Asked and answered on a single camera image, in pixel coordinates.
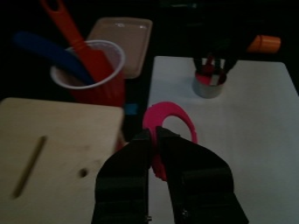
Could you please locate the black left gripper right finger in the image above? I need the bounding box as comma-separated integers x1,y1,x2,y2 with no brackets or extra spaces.
155,125,250,224

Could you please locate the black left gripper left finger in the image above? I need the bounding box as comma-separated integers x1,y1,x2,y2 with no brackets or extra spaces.
91,129,155,224

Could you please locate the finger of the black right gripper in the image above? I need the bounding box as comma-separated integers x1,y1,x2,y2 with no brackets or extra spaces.
218,56,230,86
192,56,206,78

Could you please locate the pink dough ring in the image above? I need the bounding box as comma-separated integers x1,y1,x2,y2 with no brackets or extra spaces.
141,101,199,182

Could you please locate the wooden drawer box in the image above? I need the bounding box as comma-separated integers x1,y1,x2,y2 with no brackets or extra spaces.
0,96,127,224

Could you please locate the orange cylinder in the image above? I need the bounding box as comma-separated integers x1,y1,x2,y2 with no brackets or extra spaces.
247,34,283,54

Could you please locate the beige rectangular plastic tray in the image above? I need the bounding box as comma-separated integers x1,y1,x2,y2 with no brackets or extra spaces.
85,16,155,80

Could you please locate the white cutting board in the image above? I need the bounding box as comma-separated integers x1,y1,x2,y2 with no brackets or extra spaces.
145,55,299,224

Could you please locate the blue tape piece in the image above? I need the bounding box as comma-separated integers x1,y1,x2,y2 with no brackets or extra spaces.
124,103,139,116

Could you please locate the red plastic cup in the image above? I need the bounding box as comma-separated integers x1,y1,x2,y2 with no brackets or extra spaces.
49,38,127,109

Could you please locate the red plastic spatula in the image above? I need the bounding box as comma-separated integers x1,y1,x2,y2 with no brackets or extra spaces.
39,0,116,84

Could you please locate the blue plastic spatula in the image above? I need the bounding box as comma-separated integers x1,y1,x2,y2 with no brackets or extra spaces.
11,30,97,86

